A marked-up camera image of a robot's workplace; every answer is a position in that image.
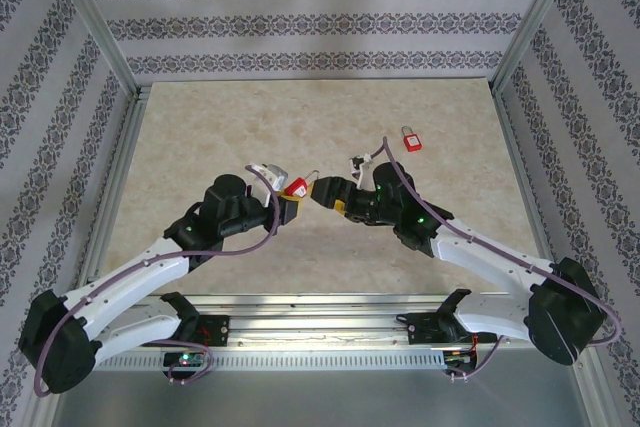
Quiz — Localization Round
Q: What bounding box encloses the left controller board green light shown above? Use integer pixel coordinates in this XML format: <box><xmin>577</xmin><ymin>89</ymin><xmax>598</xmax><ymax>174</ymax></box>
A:
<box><xmin>163</xmin><ymin>350</ymin><xmax>206</xmax><ymax>371</ymax></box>

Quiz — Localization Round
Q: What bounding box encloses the slotted metal cable duct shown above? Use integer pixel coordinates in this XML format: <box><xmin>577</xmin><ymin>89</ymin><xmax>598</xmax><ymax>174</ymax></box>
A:
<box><xmin>94</xmin><ymin>350</ymin><xmax>447</xmax><ymax>372</ymax></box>

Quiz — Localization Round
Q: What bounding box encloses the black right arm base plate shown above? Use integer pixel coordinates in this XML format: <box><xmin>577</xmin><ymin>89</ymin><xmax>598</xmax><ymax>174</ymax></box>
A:
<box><xmin>407</xmin><ymin>311</ymin><xmax>496</xmax><ymax>348</ymax></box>

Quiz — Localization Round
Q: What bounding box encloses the red padlock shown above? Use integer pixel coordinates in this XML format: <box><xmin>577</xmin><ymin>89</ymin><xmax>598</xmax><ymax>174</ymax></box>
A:
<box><xmin>288</xmin><ymin>169</ymin><xmax>322</xmax><ymax>199</ymax></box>
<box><xmin>400</xmin><ymin>125</ymin><xmax>424</xmax><ymax>153</ymax></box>

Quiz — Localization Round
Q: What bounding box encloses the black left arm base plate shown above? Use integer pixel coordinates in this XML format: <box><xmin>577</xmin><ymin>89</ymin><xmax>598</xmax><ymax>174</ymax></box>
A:
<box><xmin>194</xmin><ymin>314</ymin><xmax>232</xmax><ymax>348</ymax></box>

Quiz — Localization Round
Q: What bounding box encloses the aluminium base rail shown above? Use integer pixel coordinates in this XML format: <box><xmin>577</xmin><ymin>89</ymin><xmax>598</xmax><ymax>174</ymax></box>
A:
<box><xmin>54</xmin><ymin>293</ymin><xmax>589</xmax><ymax>349</ymax></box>

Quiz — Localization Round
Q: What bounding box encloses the aluminium side rail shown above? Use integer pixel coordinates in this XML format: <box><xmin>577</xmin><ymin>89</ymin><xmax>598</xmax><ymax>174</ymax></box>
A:
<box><xmin>74</xmin><ymin>89</ymin><xmax>151</xmax><ymax>298</ymax></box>
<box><xmin>492</xmin><ymin>89</ymin><xmax>556</xmax><ymax>268</ymax></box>

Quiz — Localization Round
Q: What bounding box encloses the aluminium frame post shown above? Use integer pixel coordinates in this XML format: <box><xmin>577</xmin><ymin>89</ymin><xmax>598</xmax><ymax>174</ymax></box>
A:
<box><xmin>47</xmin><ymin>0</ymin><xmax>141</xmax><ymax>98</ymax></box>
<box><xmin>491</xmin><ymin>0</ymin><xmax>594</xmax><ymax>98</ymax></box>

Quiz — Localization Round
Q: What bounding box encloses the right controller board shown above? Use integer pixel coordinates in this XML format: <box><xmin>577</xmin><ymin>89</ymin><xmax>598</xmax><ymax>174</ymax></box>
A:
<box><xmin>442</xmin><ymin>346</ymin><xmax>479</xmax><ymax>373</ymax></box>

